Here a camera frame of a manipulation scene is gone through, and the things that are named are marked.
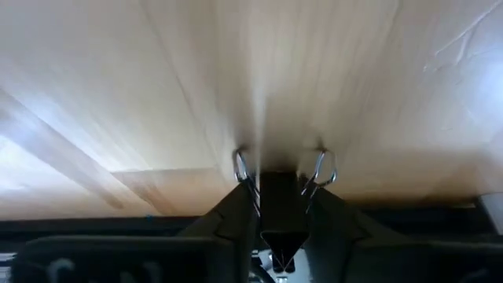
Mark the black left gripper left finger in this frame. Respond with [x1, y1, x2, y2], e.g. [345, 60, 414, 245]
[177, 181, 260, 283]

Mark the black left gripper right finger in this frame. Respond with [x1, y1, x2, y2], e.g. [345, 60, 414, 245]
[303, 186, 373, 283]

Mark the black binder clip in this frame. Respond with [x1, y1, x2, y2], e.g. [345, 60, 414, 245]
[233, 147, 339, 274]

